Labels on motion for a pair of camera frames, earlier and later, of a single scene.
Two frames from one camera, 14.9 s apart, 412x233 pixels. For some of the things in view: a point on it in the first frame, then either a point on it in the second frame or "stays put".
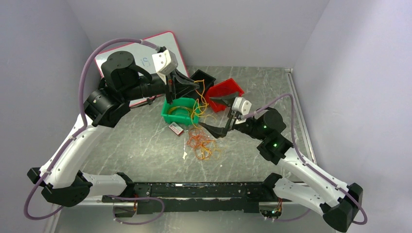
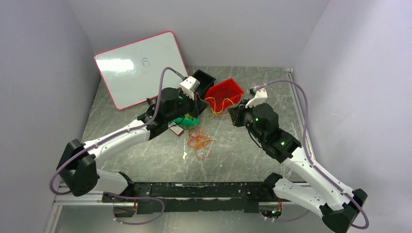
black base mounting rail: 197,197 stays put
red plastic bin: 228,86 stays put
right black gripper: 218,131 -> 236,113
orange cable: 198,140 stays put
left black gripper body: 170,82 -> 190,107
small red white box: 176,128 stays put
